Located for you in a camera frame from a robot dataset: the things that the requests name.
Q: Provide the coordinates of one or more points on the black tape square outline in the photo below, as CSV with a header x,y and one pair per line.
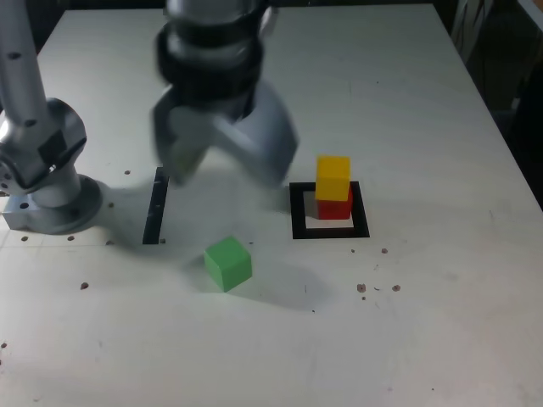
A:
x,y
297,212

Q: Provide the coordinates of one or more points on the yellow cube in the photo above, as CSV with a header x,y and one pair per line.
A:
x,y
333,178

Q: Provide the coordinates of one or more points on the white background furniture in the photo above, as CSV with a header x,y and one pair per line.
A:
x,y
471,25

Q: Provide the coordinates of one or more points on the red cube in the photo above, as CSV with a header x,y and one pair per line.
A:
x,y
335,210

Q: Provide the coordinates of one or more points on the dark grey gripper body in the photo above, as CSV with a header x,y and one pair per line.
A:
x,y
220,110

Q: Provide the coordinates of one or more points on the black tape strip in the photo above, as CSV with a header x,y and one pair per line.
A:
x,y
153,220

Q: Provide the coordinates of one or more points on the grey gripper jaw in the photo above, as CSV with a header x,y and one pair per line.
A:
x,y
263,144
169,144

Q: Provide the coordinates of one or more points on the green cube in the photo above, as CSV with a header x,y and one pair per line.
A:
x,y
227,265

